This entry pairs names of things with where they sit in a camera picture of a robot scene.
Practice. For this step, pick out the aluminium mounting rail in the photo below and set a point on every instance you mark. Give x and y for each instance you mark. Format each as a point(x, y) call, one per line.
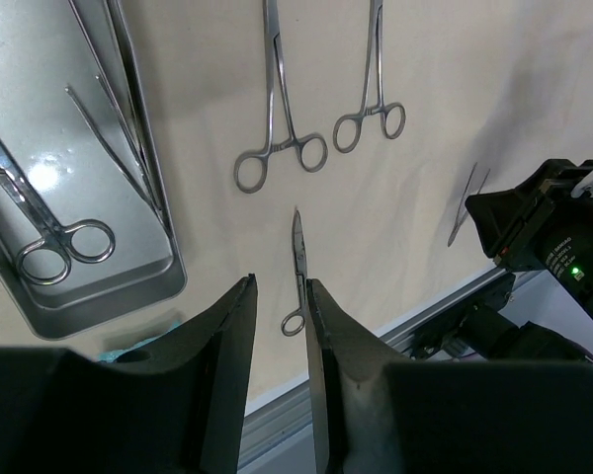
point(278, 434)

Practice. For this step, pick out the black surgical scissors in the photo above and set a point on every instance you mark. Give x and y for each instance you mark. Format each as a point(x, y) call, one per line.
point(54, 236)

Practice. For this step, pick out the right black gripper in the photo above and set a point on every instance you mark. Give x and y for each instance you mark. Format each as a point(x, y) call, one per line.
point(539, 225)

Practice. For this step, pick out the beige cloth wrap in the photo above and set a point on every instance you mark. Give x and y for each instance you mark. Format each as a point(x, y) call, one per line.
point(491, 90)

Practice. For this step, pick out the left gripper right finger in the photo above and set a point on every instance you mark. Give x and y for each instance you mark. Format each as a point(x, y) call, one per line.
point(353, 421)

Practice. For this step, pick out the metal instrument tray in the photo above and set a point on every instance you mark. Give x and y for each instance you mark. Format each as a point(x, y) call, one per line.
point(42, 52)

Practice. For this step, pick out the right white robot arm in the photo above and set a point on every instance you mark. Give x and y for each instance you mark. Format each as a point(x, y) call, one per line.
point(477, 322)

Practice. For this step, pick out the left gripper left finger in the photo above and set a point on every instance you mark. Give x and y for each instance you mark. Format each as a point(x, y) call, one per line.
point(184, 407)

